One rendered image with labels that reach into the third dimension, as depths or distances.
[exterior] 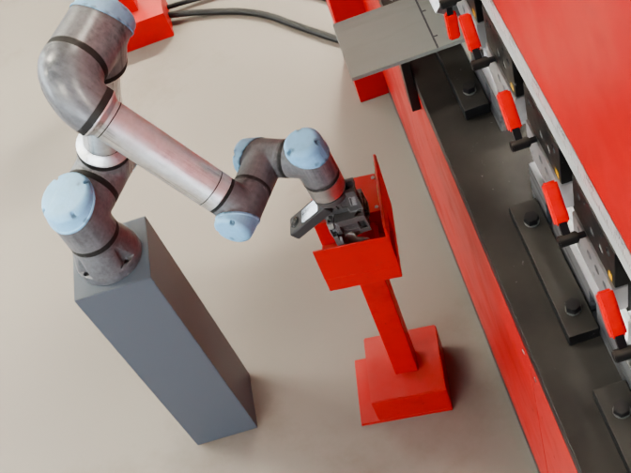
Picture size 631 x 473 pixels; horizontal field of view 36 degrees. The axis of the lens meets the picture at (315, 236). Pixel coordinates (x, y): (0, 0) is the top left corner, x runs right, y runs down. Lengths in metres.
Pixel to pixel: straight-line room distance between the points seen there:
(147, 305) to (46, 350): 1.02
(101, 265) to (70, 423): 0.97
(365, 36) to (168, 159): 0.56
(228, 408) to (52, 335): 0.80
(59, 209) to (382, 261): 0.67
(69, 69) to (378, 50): 0.66
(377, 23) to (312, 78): 1.43
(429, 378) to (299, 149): 0.97
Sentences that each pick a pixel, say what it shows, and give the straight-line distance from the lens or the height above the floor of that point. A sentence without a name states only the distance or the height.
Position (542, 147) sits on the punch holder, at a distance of 1.55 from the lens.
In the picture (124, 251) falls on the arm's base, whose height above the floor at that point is 0.82.
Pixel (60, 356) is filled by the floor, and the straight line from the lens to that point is 3.13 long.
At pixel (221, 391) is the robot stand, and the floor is 0.24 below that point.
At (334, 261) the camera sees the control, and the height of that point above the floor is 0.76.
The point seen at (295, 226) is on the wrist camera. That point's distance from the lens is 1.95.
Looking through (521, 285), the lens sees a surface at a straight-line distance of 1.76.
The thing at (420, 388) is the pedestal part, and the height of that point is 0.12.
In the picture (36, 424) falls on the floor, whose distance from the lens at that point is 3.05.
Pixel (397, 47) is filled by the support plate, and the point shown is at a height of 1.00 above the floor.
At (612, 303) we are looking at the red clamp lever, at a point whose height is 1.23.
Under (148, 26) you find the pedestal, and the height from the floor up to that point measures 0.08.
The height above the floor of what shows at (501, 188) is 0.87.
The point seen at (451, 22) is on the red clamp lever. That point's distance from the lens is 1.86.
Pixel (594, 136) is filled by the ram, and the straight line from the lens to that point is 1.22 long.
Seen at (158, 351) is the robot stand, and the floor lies 0.50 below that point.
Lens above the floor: 2.35
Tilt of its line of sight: 51 degrees down
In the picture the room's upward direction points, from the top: 24 degrees counter-clockwise
